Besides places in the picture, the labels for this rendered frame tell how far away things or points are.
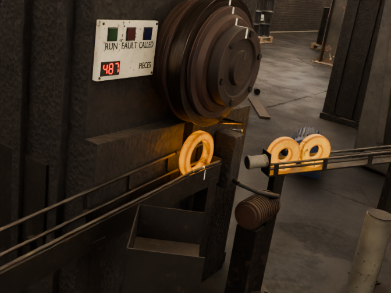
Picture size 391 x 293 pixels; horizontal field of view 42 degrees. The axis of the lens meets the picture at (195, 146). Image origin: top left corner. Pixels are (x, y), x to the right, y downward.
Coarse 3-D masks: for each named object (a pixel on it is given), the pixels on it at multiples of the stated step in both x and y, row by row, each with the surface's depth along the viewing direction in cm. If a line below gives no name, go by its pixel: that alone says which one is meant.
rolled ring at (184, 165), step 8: (192, 136) 189; (200, 136) 190; (208, 136) 195; (184, 144) 188; (192, 144) 187; (208, 144) 197; (184, 152) 187; (208, 152) 199; (184, 160) 187; (200, 160) 200; (208, 160) 200; (184, 168) 188; (192, 168) 197
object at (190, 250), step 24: (144, 216) 156; (168, 216) 156; (192, 216) 156; (144, 240) 157; (168, 240) 159; (192, 240) 159; (144, 264) 132; (168, 264) 132; (192, 264) 132; (144, 288) 134; (168, 288) 134; (192, 288) 134
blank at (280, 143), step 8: (272, 144) 221; (280, 144) 220; (288, 144) 221; (296, 144) 223; (272, 152) 220; (288, 152) 227; (296, 152) 224; (272, 160) 222; (280, 160) 225; (288, 160) 225; (288, 168) 226
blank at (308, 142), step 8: (312, 136) 225; (320, 136) 226; (304, 144) 224; (312, 144) 226; (320, 144) 227; (328, 144) 229; (304, 152) 226; (320, 152) 230; (328, 152) 230; (320, 160) 230
